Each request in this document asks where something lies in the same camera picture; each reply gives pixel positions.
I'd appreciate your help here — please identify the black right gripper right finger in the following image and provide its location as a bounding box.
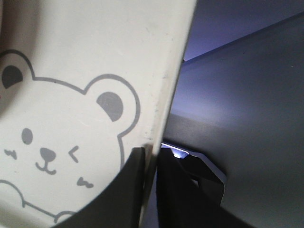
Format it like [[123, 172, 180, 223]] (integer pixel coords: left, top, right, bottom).
[[156, 149, 250, 228]]

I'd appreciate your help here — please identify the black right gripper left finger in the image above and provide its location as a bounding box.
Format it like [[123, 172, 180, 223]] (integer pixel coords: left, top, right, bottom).
[[56, 147, 145, 228]]

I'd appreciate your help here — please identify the cream bear serving tray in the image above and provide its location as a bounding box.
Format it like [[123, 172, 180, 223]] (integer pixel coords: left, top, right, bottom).
[[0, 0, 197, 228]]

